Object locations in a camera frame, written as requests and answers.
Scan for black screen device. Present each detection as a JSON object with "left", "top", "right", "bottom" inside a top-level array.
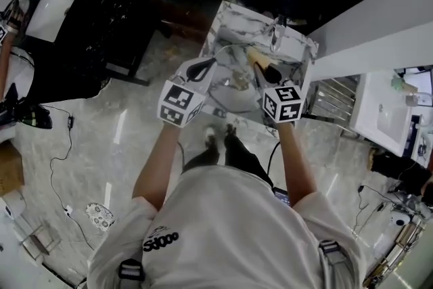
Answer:
[{"left": 272, "top": 185, "right": 292, "bottom": 208}]

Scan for white marble sink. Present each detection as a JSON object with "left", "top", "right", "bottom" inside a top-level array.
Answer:
[{"left": 198, "top": 0, "right": 321, "bottom": 147}]

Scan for metal bar rack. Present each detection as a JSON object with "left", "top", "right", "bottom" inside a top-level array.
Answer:
[{"left": 308, "top": 75, "right": 362, "bottom": 139}]

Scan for black marble sink table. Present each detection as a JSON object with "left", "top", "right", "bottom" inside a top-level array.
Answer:
[{"left": 19, "top": 0, "right": 160, "bottom": 102}]

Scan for person's white t-shirt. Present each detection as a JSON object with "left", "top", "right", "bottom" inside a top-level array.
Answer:
[{"left": 87, "top": 165, "right": 369, "bottom": 289}]

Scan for white sink table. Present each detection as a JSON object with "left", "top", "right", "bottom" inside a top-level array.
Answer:
[{"left": 349, "top": 70, "right": 433, "bottom": 159}]

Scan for green utensil cup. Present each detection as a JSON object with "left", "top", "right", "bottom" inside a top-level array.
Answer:
[{"left": 391, "top": 75, "right": 419, "bottom": 95}]

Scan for person's shoe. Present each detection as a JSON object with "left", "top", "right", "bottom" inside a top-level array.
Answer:
[
  {"left": 224, "top": 123, "right": 238, "bottom": 141},
  {"left": 204, "top": 125, "right": 220, "bottom": 150}
]

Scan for black floor cable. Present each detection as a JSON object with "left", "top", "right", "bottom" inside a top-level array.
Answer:
[{"left": 40, "top": 104, "right": 96, "bottom": 250}]

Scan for small metal frame stand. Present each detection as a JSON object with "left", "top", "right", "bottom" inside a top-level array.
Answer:
[{"left": 20, "top": 223, "right": 62, "bottom": 260}]

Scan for person's left forearm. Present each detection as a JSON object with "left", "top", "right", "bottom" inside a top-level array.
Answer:
[{"left": 131, "top": 123, "right": 184, "bottom": 211}]

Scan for yellow sponge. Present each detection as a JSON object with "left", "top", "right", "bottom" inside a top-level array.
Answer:
[{"left": 246, "top": 47, "right": 282, "bottom": 68}]

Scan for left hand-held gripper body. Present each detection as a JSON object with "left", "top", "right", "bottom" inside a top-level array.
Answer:
[{"left": 156, "top": 75, "right": 208, "bottom": 129}]

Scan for small brown cardboard box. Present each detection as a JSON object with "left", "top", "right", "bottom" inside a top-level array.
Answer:
[{"left": 0, "top": 139, "right": 25, "bottom": 197}]

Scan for white rectangular basin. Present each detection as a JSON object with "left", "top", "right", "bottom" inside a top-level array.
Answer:
[{"left": 25, "top": 0, "right": 81, "bottom": 43}]

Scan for chrome sink faucet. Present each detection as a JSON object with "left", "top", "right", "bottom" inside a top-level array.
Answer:
[{"left": 268, "top": 14, "right": 289, "bottom": 53}]

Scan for patterned round plate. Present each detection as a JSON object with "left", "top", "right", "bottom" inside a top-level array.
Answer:
[{"left": 85, "top": 202, "right": 116, "bottom": 232}]

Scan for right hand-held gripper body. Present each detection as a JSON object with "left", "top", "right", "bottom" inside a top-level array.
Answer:
[{"left": 261, "top": 79, "right": 304, "bottom": 125}]

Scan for person's black trousers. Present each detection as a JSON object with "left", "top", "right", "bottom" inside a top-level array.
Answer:
[{"left": 181, "top": 135, "right": 274, "bottom": 187}]

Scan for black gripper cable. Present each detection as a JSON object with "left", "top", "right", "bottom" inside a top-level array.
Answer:
[
  {"left": 266, "top": 141, "right": 282, "bottom": 182},
  {"left": 177, "top": 141, "right": 186, "bottom": 170}
]

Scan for person's right forearm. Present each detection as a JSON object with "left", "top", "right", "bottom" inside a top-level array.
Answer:
[{"left": 275, "top": 121, "right": 319, "bottom": 208}]

